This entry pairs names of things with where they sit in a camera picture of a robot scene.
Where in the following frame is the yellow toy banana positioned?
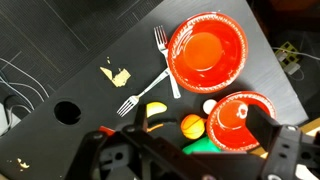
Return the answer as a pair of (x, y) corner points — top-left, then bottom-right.
(145, 101), (168, 119)

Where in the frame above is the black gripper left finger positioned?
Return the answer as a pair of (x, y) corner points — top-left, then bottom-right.
(64, 103), (214, 180)

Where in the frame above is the white floor cable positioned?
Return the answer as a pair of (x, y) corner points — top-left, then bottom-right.
(0, 57), (50, 102)

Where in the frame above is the power strip with plugs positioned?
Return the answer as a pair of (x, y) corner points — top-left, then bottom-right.
(272, 41), (320, 77)

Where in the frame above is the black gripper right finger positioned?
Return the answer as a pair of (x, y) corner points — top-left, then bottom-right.
(245, 104), (320, 180)

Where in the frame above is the green plastic toy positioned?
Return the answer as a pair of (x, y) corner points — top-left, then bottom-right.
(182, 136), (221, 155)

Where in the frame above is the small white ball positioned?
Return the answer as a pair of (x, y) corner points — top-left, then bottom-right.
(202, 98), (218, 115)

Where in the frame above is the wooden table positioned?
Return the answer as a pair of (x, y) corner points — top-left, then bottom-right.
(298, 116), (320, 135)

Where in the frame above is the clear plastic fork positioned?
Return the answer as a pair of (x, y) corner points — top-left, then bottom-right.
(153, 25), (182, 100)

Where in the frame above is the tan tape residue patch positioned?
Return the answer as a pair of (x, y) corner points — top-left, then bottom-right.
(99, 56), (132, 88)

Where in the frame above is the orange toy basketball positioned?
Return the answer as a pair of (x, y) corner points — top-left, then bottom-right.
(180, 113), (207, 140)

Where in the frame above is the metal fork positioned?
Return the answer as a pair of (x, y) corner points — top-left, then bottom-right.
(116, 68), (171, 118)

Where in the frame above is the red cube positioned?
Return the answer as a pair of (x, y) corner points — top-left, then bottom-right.
(98, 125), (116, 135)

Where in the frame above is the red plastic bowl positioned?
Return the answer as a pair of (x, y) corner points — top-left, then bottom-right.
(167, 12), (249, 94)
(205, 90), (277, 153)

